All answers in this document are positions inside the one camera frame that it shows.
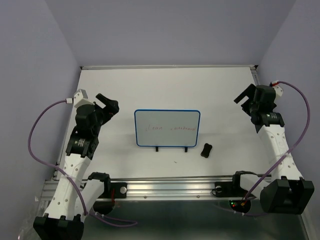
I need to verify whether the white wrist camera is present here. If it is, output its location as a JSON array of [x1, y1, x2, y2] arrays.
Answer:
[[269, 80, 284, 100], [72, 89, 94, 108]]

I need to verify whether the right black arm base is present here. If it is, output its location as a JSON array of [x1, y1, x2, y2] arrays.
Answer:
[[211, 181, 251, 214]]

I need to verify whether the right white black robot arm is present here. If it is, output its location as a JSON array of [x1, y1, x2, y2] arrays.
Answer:
[[230, 81, 315, 215]]

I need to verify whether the aluminium mounting rail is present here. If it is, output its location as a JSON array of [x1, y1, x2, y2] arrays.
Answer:
[[41, 174, 276, 203]]

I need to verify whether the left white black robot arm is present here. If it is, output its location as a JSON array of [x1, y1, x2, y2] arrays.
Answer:
[[33, 89, 120, 240]]

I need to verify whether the aluminium table edge frame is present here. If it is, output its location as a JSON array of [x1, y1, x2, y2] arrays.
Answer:
[[80, 64, 258, 70]]

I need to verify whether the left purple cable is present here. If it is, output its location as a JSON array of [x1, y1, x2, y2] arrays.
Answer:
[[27, 99, 138, 228]]

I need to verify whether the blue framed small whiteboard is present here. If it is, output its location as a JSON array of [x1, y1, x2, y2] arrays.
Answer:
[[134, 109, 201, 148]]

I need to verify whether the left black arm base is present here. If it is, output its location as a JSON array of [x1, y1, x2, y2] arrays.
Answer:
[[93, 182, 128, 215]]

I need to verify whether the black whiteboard eraser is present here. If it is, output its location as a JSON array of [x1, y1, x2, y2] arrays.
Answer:
[[200, 143, 213, 158]]

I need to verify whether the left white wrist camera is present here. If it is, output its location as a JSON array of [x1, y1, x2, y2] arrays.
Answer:
[[72, 89, 94, 108]]

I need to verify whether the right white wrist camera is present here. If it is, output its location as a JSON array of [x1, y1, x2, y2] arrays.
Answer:
[[269, 80, 284, 100]]

